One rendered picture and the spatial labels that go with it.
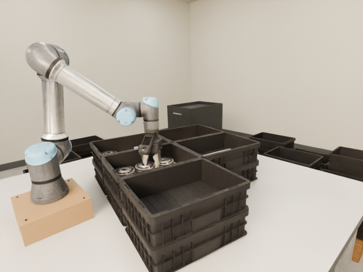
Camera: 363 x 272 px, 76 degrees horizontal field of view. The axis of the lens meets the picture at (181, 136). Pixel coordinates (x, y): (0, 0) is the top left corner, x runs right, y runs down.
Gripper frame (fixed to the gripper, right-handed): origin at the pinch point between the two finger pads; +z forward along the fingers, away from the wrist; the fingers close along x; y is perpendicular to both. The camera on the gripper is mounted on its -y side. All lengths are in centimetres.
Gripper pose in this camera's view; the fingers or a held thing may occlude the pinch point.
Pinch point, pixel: (151, 168)
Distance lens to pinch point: 119.6
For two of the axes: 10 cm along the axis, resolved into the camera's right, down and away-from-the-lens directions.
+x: -9.7, -0.6, 2.3
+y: 2.4, -2.6, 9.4
